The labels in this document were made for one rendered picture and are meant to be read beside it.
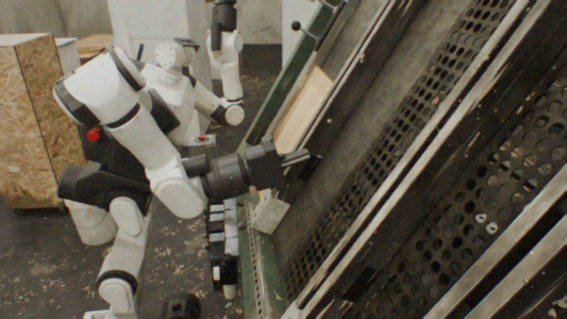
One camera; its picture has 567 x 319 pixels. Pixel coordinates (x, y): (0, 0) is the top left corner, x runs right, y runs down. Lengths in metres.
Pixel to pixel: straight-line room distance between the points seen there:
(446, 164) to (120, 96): 0.53
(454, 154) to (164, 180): 0.50
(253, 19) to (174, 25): 5.92
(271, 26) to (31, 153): 7.24
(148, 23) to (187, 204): 3.01
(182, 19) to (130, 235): 2.53
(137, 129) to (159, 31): 2.99
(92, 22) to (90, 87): 9.78
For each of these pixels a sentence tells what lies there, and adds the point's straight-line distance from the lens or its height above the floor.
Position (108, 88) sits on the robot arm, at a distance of 0.65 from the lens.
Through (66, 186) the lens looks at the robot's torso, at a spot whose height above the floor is 1.04.
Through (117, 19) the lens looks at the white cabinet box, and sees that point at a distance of 5.61.
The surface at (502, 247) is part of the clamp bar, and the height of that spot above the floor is 1.35.
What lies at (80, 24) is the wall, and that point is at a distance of 10.58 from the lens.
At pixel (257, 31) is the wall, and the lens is 9.42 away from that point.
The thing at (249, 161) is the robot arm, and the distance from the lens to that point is 0.73.
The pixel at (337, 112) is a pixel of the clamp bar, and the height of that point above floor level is 1.28.
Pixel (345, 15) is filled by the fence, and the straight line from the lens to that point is 1.42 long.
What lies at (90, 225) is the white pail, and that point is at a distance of 2.70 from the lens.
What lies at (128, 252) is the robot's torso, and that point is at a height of 0.76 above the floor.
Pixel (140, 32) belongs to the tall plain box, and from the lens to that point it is 3.69.
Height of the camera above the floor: 1.63
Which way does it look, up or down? 27 degrees down
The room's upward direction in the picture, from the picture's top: straight up
